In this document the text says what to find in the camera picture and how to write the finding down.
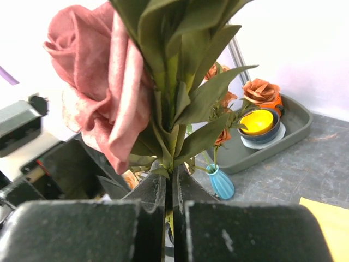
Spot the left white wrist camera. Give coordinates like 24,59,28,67
1,100,60,182

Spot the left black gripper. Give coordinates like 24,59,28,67
1,135,130,218

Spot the mauve purple rose stem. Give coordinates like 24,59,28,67
43,0,259,238

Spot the grey green plastic tray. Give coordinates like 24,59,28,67
217,94,313,174

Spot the orange plastic cup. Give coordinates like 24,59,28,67
258,93,285,117

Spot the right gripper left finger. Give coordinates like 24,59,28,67
1,174,166,261

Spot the white plate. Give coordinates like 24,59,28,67
240,123,286,150

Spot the dark grey bowl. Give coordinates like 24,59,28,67
238,108,281,144

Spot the brown rose stem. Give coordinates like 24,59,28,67
209,79,280,161

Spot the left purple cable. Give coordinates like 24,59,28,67
0,65,20,86

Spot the orange wrapping paper sheet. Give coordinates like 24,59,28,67
299,197,349,262

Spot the left aluminium frame post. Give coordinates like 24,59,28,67
227,37,251,85

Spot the blue ribbed vase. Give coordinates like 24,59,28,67
206,163,235,200

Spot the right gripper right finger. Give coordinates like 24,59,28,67
172,166,332,261

